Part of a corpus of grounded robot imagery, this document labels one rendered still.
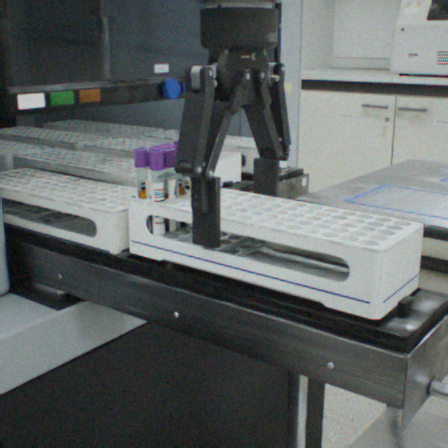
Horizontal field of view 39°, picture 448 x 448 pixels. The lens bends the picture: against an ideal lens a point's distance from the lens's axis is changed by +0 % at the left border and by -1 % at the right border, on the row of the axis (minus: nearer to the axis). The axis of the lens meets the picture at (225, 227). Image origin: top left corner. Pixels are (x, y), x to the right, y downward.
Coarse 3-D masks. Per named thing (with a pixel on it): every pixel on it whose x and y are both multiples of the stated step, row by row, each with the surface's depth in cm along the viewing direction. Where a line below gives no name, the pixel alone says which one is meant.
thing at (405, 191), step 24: (384, 168) 117; (408, 168) 117; (432, 168) 117; (336, 192) 98; (360, 192) 98; (384, 192) 98; (408, 192) 98; (432, 192) 98; (384, 216) 85; (408, 216) 85; (432, 216) 85; (288, 384) 103; (288, 408) 104; (288, 432) 105; (384, 432) 128; (408, 432) 128; (432, 432) 128
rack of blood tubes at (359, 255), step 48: (240, 192) 70; (144, 240) 68; (192, 240) 65; (240, 240) 66; (288, 240) 56; (336, 240) 54; (384, 240) 54; (288, 288) 58; (336, 288) 54; (384, 288) 53
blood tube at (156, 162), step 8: (152, 152) 64; (160, 152) 64; (152, 160) 64; (160, 160) 64; (152, 168) 65; (160, 168) 65; (152, 176) 65; (160, 176) 65; (152, 184) 65; (160, 184) 65; (152, 192) 66; (160, 192) 66; (152, 200) 66; (160, 200) 66; (152, 216) 67; (152, 224) 67; (160, 224) 67; (160, 232) 67
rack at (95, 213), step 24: (24, 192) 79; (48, 192) 79; (72, 192) 79; (96, 192) 79; (120, 192) 79; (24, 216) 83; (48, 216) 89; (72, 216) 88; (96, 216) 71; (120, 216) 71; (96, 240) 72; (120, 240) 71
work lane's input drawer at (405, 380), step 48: (48, 240) 77; (96, 288) 72; (144, 288) 67; (192, 288) 64; (240, 288) 65; (192, 336) 64; (240, 336) 60; (288, 336) 57; (336, 336) 54; (384, 336) 52; (432, 336) 54; (336, 384) 55; (384, 384) 52; (432, 384) 56
